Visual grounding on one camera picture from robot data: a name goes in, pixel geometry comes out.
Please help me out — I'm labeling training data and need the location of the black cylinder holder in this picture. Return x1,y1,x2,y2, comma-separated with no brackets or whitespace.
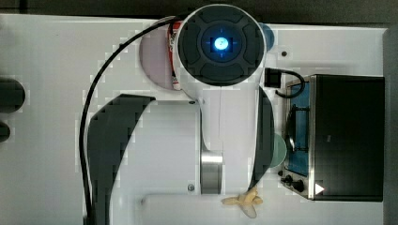
0,78,25,113

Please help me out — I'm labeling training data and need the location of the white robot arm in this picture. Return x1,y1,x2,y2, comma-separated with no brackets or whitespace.
173,4,275,194

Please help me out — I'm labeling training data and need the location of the black toaster oven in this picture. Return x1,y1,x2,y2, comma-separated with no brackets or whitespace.
279,74,385,202

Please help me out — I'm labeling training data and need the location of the green mug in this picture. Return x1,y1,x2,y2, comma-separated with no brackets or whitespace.
270,134,287,168

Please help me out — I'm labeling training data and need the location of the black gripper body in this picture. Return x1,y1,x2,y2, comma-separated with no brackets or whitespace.
264,68,282,88

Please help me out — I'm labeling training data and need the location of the peeled banana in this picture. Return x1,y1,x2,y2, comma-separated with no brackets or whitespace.
222,187,263,218

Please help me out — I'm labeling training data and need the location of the small black cylinder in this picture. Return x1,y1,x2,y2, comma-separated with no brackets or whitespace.
0,122,10,143

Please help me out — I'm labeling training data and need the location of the blue bowl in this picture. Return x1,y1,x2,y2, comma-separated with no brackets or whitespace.
259,22,275,52

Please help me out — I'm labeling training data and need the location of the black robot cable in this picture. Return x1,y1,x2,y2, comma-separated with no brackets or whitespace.
78,14,178,225

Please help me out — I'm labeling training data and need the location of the red ketchup bottle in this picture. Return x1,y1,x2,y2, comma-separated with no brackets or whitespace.
167,21,181,91

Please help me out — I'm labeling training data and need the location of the grey round plate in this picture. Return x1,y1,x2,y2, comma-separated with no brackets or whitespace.
139,25,174,91

